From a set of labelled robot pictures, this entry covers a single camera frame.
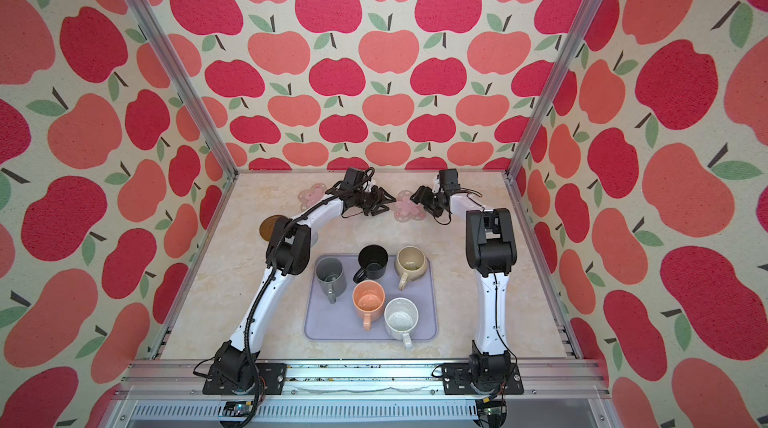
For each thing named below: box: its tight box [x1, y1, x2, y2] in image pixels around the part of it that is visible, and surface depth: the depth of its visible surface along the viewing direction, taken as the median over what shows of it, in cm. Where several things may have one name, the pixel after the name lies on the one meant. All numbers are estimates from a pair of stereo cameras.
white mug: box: [384, 297, 419, 349], surface depth 80 cm
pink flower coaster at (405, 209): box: [391, 190, 426, 223], surface depth 112 cm
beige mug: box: [395, 245, 428, 291], surface depth 88 cm
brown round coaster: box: [259, 214, 280, 241], surface depth 107 cm
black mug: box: [353, 244, 389, 284], surface depth 88 cm
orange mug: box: [352, 280, 385, 331], surface depth 82 cm
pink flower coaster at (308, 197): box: [298, 183, 327, 211], surface depth 117 cm
